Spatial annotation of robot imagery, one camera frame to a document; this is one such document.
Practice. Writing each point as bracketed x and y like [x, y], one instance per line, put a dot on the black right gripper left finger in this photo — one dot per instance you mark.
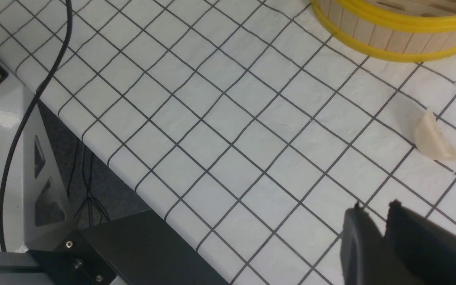
[366, 258]

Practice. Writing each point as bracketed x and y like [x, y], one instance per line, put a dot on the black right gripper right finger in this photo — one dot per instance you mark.
[427, 250]

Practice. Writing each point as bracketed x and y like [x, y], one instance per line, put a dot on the bamboo steamer tray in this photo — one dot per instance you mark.
[405, 31]

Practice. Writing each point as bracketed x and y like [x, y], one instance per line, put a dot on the white checkered tablecloth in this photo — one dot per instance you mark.
[250, 129]

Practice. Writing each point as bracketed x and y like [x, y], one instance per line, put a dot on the grey robot base frame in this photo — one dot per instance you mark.
[39, 241]

